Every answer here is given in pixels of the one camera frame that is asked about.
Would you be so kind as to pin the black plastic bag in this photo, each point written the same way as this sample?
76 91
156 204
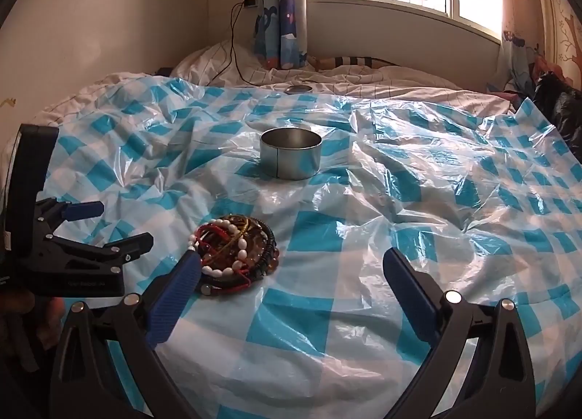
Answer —
559 105

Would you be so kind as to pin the blue white checked plastic sheet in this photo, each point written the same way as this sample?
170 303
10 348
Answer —
318 332

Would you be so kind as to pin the cartoon print curtain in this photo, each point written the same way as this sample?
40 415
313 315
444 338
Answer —
518 59
286 14

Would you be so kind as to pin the tree wall sticker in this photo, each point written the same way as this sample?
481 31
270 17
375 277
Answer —
568 41

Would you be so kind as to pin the round metal tin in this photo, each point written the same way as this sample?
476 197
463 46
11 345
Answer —
291 159

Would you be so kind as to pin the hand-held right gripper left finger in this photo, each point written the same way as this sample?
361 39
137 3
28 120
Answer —
175 296

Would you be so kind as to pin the white striped duvet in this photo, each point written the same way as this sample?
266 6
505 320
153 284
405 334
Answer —
363 77

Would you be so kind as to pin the striped pillow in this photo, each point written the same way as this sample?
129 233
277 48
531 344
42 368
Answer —
359 60

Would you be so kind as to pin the round metal tin lid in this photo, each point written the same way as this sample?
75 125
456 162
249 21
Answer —
298 89

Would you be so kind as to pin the person's left hand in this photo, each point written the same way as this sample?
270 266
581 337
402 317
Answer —
47 319

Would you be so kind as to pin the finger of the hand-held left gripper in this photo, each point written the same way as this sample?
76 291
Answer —
132 244
84 211

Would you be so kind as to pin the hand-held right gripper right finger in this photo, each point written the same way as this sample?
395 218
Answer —
411 296

